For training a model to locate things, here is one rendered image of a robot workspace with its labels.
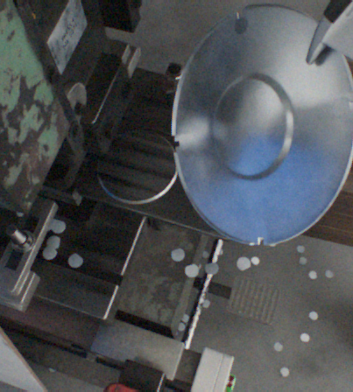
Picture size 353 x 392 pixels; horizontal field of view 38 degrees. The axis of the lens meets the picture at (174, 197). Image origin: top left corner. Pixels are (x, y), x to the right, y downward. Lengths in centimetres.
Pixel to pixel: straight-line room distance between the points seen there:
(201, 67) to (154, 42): 123
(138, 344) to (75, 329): 11
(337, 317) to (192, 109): 97
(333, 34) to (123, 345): 56
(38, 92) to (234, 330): 116
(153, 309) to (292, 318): 73
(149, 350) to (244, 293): 55
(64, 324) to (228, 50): 51
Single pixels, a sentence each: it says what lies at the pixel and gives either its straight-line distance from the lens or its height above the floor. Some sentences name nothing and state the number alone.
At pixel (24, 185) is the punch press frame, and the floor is 109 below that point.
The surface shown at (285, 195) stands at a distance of 61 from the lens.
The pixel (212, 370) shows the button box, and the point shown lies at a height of 63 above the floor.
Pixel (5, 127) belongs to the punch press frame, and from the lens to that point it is 40.
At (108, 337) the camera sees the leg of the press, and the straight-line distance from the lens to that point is 86.
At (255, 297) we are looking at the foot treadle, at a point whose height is 16.
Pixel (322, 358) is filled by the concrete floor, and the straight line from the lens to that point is 152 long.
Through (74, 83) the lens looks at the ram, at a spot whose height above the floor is 102.
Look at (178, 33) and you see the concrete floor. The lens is 195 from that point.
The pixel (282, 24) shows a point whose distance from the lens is 63.
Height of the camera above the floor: 148
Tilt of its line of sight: 67 degrees down
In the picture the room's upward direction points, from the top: 7 degrees counter-clockwise
